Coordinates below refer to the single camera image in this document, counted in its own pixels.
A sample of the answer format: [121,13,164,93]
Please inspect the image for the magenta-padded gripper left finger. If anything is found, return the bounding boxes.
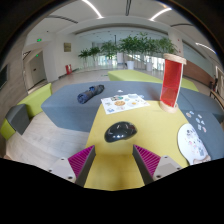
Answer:
[48,144,97,188]

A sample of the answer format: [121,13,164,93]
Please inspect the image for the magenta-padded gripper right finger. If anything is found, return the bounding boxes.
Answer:
[132,143,183,186]

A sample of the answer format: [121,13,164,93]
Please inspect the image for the black computer mouse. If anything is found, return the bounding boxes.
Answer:
[104,121,138,144]

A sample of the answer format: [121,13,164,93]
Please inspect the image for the white round printed mouse pad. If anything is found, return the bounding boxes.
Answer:
[177,123,212,166]

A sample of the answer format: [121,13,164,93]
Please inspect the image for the white sticker sheet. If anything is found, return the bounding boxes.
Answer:
[100,93,151,116]

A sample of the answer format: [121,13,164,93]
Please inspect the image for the grey seat cube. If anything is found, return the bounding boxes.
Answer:
[4,103,32,136]

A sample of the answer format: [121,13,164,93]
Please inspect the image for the low lime green seat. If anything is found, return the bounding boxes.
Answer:
[0,118,17,141]

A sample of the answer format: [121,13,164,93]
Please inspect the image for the dark blue folded umbrella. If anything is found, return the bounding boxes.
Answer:
[76,84,106,105]

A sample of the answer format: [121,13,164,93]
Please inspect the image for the lime green seat block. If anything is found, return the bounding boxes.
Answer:
[17,82,54,118]

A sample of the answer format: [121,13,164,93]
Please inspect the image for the lime green bench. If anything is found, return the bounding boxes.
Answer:
[107,69,165,85]
[180,77,200,93]

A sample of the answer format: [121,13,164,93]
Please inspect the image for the red fire extinguisher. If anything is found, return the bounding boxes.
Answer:
[65,63,73,76]

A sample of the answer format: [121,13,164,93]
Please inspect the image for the potted green plants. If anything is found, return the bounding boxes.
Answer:
[78,32,178,73]

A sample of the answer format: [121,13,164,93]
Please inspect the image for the ceiling strip lights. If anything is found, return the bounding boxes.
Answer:
[81,0,218,55]

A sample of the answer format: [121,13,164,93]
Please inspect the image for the wooden bench with dark frame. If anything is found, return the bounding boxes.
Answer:
[209,89,224,110]

